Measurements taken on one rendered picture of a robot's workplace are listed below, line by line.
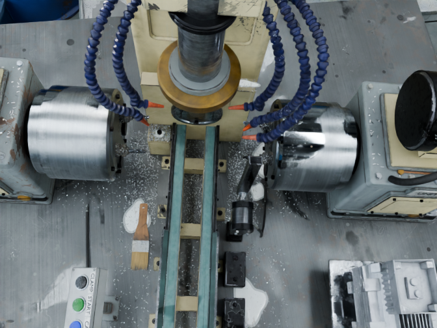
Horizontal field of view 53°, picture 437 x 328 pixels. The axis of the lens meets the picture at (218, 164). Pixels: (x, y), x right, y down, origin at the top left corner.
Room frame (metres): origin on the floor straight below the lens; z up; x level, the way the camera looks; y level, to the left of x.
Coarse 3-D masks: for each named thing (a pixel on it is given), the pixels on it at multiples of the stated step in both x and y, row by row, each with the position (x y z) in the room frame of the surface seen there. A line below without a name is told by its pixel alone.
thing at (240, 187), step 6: (252, 156) 0.36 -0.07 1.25; (258, 156) 0.37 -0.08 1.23; (252, 162) 0.35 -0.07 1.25; (258, 162) 0.35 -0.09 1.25; (246, 168) 0.35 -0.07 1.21; (252, 168) 0.34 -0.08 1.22; (258, 168) 0.34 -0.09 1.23; (246, 174) 0.34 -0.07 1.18; (252, 174) 0.34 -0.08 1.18; (240, 180) 0.36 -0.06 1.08; (246, 180) 0.34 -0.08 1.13; (252, 180) 0.34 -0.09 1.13; (240, 186) 0.34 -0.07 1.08; (246, 186) 0.34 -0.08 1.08; (240, 192) 0.34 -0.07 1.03; (246, 192) 0.34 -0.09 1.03
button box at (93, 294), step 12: (72, 276) 0.04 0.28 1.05; (96, 276) 0.05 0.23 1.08; (72, 288) 0.02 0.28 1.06; (84, 288) 0.02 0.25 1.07; (96, 288) 0.03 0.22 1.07; (72, 300) -0.01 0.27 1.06; (84, 300) 0.00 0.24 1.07; (96, 300) 0.00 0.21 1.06; (72, 312) -0.04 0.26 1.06; (84, 312) -0.03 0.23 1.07; (96, 312) -0.03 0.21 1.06; (84, 324) -0.05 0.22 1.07; (96, 324) -0.05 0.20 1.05
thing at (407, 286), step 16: (384, 272) 0.20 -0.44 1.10; (400, 272) 0.20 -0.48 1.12; (416, 272) 0.21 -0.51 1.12; (432, 272) 0.21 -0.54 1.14; (384, 288) 0.16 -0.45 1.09; (400, 288) 0.17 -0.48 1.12; (416, 288) 0.17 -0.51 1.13; (432, 288) 0.18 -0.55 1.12; (400, 304) 0.13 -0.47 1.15; (416, 304) 0.14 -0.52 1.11; (432, 304) 0.15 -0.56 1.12
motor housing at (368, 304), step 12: (360, 276) 0.19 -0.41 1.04; (372, 276) 0.19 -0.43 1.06; (360, 300) 0.13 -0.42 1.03; (372, 300) 0.13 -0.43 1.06; (360, 312) 0.10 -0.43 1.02; (372, 312) 0.10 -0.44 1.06; (384, 312) 0.11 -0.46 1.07; (360, 324) 0.07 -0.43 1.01; (396, 324) 0.09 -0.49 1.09; (408, 324) 0.09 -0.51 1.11; (420, 324) 0.10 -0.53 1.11
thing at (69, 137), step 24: (48, 96) 0.44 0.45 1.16; (72, 96) 0.46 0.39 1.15; (120, 96) 0.53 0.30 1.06; (48, 120) 0.38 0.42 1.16; (72, 120) 0.39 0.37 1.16; (96, 120) 0.40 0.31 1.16; (120, 120) 0.46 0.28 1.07; (48, 144) 0.32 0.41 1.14; (72, 144) 0.34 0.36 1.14; (96, 144) 0.35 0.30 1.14; (120, 144) 0.39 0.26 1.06; (48, 168) 0.28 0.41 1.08; (72, 168) 0.29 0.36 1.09; (96, 168) 0.31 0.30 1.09; (120, 168) 0.35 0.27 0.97
